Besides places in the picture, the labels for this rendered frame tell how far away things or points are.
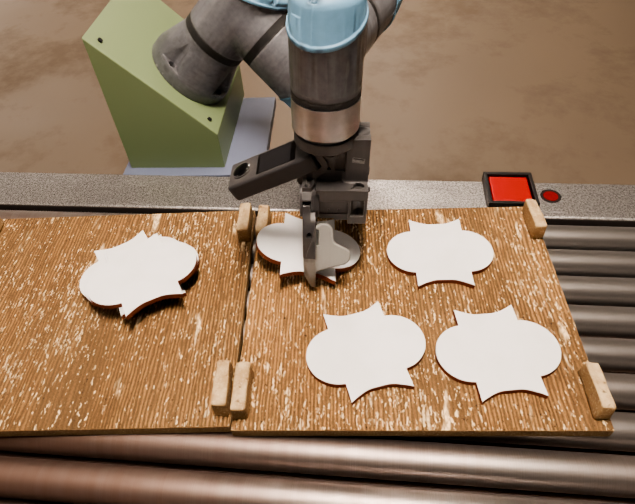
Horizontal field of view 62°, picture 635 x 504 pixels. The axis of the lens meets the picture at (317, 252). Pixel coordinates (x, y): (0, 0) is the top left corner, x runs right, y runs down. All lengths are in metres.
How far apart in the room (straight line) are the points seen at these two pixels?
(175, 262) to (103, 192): 0.28
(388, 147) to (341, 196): 1.90
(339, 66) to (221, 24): 0.44
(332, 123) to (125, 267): 0.35
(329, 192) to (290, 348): 0.20
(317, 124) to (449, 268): 0.29
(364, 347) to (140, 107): 0.58
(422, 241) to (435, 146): 1.80
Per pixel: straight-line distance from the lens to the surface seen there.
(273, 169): 0.61
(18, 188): 1.05
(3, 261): 0.89
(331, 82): 0.53
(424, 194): 0.87
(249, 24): 0.92
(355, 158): 0.61
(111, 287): 0.73
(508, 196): 0.87
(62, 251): 0.86
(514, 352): 0.66
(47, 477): 0.68
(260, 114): 1.16
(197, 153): 1.02
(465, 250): 0.75
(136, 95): 0.98
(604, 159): 2.67
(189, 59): 0.97
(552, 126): 2.80
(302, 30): 0.52
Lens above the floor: 1.48
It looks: 47 degrees down
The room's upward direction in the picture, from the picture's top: 4 degrees counter-clockwise
